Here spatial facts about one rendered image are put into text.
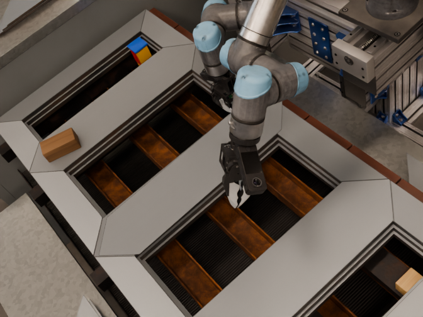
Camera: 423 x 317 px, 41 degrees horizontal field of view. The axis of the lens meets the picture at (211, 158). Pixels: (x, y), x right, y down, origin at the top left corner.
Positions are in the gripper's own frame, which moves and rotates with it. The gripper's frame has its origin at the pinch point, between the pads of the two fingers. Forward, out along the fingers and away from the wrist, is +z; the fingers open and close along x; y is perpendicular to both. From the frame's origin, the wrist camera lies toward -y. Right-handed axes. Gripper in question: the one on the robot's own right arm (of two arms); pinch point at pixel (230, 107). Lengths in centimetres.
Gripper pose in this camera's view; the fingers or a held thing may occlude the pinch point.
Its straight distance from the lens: 184.6
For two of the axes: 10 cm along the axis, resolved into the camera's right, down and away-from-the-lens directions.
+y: 6.1, 5.4, -5.9
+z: 2.6, 5.6, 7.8
